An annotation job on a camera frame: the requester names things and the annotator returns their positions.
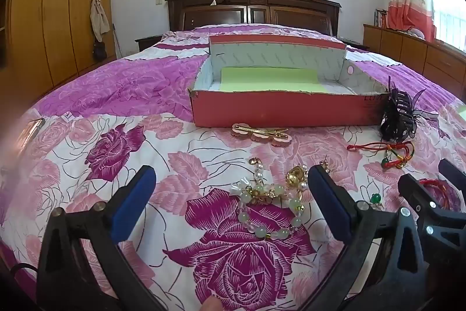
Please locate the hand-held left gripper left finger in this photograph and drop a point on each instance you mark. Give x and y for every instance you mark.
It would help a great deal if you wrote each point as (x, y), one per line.
(134, 203)

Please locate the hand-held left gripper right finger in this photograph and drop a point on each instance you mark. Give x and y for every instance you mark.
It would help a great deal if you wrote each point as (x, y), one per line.
(329, 203)

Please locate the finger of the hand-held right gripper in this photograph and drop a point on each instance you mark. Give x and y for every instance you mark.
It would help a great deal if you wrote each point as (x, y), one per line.
(413, 190)
(453, 170)

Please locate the black feather hair claw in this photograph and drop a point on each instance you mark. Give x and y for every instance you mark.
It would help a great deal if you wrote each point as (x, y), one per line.
(397, 118)

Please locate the red cardboard box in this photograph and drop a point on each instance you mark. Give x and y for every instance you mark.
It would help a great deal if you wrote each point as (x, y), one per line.
(273, 110)

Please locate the person's left hand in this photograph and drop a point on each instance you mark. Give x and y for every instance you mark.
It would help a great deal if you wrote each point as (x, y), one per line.
(213, 304)

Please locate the gold stud earring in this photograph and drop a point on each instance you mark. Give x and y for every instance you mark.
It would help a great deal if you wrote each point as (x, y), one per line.
(324, 164)

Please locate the gold pearl earring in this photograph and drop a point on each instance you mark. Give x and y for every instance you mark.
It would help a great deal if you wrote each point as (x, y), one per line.
(296, 178)

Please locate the pink flower hair clip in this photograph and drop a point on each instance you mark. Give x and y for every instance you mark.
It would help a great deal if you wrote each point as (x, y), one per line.
(280, 138)

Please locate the black smartphone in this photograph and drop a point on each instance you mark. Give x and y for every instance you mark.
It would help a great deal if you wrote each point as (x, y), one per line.
(31, 130)

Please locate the low wooden cabinet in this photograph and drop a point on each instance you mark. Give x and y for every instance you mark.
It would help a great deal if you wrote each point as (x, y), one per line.
(400, 45)

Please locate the green paper sheet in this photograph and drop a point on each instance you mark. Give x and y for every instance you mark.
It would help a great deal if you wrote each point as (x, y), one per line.
(269, 79)

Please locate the grey cloth bundle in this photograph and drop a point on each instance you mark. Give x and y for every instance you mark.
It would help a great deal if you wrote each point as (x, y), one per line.
(417, 33)

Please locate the black hanging bag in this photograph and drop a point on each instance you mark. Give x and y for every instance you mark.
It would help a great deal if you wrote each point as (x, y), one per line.
(99, 50)

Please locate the dark wooden nightstand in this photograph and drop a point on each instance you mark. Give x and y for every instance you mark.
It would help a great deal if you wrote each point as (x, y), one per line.
(355, 42)
(149, 41)

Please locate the row of books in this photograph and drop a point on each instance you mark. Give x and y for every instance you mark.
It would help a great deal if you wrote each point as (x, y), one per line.
(380, 18)

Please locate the beige hanging cloth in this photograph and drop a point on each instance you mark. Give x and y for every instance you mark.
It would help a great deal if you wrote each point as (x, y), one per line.
(99, 19)

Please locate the orange wooden wardrobe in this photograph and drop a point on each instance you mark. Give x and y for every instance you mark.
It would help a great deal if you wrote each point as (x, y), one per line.
(47, 23)

